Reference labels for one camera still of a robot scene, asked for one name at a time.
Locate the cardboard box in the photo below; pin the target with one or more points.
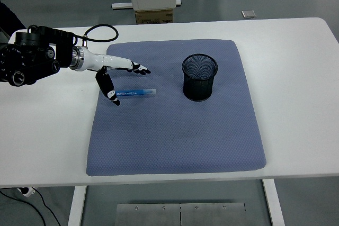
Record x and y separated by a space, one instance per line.
155 17

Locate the blue-grey textured mat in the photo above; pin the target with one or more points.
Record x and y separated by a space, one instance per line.
174 130

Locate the person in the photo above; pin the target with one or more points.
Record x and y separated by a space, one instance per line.
10 19

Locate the white table leg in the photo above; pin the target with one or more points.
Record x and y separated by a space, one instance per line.
274 202
76 204

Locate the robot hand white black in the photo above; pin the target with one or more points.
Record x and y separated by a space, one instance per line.
106 60

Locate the black mesh pen holder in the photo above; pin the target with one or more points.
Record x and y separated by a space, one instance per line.
198 85

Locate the silver floor plate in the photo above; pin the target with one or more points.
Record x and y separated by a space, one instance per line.
248 14

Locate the white base bar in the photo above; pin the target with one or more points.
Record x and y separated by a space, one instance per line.
121 5

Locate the blue marker pen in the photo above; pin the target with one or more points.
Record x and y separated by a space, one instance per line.
137 92

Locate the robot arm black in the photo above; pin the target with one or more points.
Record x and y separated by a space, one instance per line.
34 56

